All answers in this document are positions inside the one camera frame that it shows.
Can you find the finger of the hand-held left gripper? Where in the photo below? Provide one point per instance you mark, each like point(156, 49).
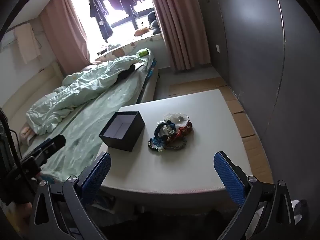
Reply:
point(53, 143)

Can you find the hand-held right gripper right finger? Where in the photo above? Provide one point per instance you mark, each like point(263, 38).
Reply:
point(228, 177)

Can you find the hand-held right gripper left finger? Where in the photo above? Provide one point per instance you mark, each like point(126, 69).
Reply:
point(98, 172)

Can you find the black gift box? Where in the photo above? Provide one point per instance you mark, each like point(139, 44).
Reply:
point(130, 140)

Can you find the clear plastic bag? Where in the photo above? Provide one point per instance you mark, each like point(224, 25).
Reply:
point(175, 117)

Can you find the white table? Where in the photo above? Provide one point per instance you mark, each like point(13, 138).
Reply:
point(252, 150)

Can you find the light green duvet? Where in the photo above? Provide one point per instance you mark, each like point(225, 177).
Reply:
point(75, 92)

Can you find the black garment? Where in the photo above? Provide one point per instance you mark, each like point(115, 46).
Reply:
point(126, 73)

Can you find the pink curtain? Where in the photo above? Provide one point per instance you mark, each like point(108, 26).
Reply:
point(67, 30)
point(182, 25)

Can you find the blue printed mattress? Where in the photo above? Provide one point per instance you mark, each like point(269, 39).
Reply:
point(152, 67)

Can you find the grey wardrobe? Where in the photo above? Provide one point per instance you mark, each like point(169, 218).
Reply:
point(250, 55)

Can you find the green tissue pack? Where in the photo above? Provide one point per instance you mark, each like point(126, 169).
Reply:
point(143, 53)

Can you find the printed window seat cushion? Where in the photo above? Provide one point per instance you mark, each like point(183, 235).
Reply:
point(140, 42)

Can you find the long dark hanging garment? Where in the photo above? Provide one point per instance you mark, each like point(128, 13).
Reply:
point(100, 12)

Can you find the orange plush toy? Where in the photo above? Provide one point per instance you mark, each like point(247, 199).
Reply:
point(142, 31)

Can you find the dark blue cloth bundle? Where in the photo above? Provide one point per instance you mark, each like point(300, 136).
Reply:
point(153, 22)

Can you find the bed with beige frame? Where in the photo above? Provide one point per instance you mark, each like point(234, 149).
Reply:
point(100, 105)

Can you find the white wall switch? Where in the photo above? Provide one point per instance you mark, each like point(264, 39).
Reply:
point(218, 48)

